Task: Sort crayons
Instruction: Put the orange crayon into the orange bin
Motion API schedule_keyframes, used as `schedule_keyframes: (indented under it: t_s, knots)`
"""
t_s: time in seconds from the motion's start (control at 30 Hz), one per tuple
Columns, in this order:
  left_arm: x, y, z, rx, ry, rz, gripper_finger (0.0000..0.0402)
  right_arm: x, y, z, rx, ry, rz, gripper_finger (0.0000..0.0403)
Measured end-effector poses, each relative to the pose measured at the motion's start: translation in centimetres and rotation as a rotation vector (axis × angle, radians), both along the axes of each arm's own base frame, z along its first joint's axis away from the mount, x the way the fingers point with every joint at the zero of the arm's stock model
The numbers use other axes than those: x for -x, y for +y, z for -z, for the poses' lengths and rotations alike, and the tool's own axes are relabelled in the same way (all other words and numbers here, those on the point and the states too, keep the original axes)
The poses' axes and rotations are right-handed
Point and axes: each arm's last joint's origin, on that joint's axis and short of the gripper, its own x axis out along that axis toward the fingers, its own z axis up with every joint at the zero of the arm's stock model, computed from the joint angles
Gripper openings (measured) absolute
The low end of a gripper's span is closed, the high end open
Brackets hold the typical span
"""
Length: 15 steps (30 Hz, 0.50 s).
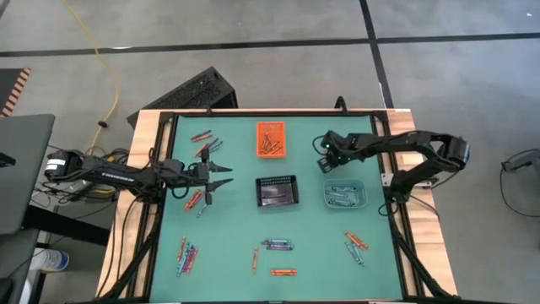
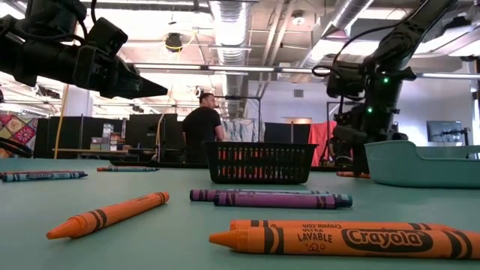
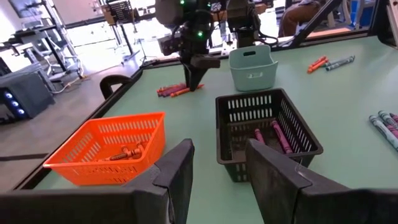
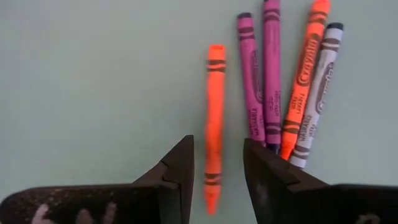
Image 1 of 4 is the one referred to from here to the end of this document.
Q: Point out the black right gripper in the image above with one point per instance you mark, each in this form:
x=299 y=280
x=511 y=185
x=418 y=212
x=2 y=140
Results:
x=339 y=155

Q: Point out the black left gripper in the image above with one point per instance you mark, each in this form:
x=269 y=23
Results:
x=207 y=186

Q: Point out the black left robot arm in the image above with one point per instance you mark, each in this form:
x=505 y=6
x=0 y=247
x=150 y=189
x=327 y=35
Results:
x=114 y=175

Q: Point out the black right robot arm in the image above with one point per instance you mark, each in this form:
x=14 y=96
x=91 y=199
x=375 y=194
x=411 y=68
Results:
x=401 y=141

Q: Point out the teal plastic bin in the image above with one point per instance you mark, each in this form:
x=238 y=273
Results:
x=363 y=198

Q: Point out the green table mat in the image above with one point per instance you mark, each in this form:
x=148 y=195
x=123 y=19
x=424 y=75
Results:
x=236 y=224

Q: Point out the black mesh basket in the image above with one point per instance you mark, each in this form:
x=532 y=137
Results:
x=276 y=179

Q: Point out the orange plastic basket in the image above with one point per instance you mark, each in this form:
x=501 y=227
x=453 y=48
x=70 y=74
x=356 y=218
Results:
x=271 y=126

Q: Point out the black keyboard-like crate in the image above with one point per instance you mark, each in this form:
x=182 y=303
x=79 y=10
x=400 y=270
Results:
x=190 y=90

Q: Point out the single orange screw bottom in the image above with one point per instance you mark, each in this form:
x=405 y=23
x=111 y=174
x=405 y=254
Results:
x=255 y=259

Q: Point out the black desk leg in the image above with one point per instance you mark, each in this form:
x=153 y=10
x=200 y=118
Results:
x=63 y=226

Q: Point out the clear plastic water bottle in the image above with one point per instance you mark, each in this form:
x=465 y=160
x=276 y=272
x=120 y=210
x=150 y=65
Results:
x=50 y=259

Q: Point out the grey side desk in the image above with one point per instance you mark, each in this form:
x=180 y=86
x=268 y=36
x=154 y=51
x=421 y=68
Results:
x=25 y=169

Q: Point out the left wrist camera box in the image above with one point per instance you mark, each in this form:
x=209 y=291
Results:
x=195 y=170

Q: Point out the black table frame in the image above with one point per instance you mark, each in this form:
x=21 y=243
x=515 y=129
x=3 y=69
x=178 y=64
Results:
x=274 y=113

